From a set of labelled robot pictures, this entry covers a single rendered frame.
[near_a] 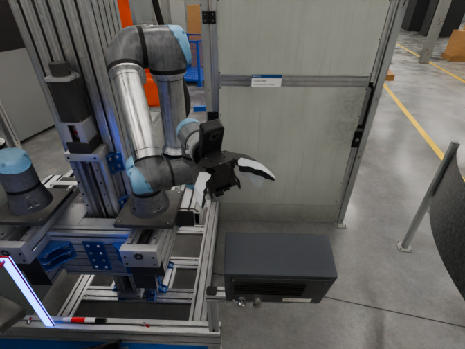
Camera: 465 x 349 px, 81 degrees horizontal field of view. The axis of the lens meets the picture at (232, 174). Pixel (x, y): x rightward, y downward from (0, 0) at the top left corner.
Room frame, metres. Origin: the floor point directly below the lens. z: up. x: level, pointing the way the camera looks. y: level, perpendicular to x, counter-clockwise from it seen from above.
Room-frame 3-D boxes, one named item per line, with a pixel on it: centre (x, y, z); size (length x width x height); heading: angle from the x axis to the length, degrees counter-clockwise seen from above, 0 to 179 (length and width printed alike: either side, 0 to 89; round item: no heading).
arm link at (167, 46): (0.92, 0.21, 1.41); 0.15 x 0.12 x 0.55; 114
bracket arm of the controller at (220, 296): (0.46, -0.04, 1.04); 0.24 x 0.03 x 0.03; 88
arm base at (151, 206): (0.86, 0.33, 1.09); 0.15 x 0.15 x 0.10
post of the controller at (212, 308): (0.47, 0.06, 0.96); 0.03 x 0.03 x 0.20; 88
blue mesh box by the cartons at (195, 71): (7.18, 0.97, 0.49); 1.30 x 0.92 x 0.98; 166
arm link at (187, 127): (0.67, 0.10, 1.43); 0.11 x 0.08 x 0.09; 24
